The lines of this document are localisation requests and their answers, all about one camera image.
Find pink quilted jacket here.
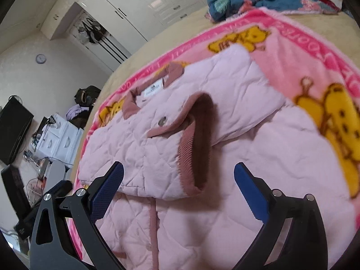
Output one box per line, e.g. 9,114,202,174
78,45,356,269

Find purple clothes pile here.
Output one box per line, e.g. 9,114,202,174
65,104,89,121

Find white drawer dresser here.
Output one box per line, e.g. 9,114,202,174
34,113,84,168

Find black backpack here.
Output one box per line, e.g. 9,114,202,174
74,85,101,107

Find white room door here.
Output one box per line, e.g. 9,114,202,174
68,10,131,74

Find hanging black bags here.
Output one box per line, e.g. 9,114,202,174
77,17,107,45

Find pink bear fleece blanket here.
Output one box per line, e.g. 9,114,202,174
76,9,359,269

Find tan bed sheet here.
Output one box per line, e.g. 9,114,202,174
84,8,359,195

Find black wall television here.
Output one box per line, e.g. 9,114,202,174
0,97,34,165

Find round wall clock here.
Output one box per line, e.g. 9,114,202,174
35,54,47,65

